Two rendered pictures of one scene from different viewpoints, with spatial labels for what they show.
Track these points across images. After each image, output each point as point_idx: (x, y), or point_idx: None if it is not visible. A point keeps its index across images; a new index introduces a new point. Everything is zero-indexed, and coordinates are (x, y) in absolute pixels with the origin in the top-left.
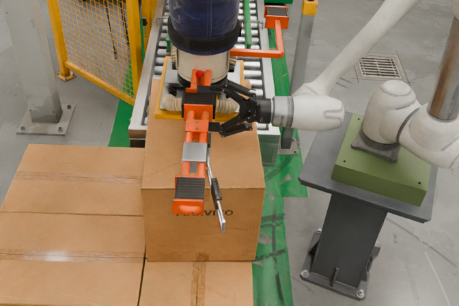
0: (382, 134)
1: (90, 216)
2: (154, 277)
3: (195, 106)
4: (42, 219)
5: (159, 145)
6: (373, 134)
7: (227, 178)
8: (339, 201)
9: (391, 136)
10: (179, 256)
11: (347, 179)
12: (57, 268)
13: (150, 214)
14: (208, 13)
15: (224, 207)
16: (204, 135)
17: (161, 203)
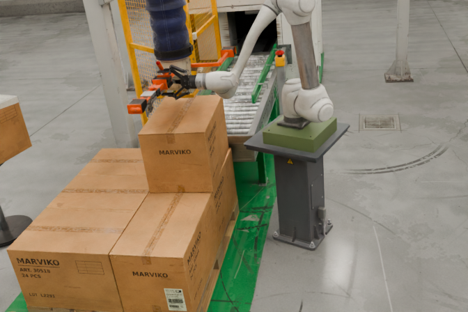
0: (288, 110)
1: (125, 176)
2: (151, 198)
3: (157, 80)
4: (98, 177)
5: (155, 120)
6: (285, 112)
7: (185, 129)
8: (279, 166)
9: (292, 109)
10: (167, 188)
11: (271, 142)
12: (99, 195)
13: (145, 153)
14: (167, 37)
15: (184, 147)
16: (156, 89)
17: (150, 145)
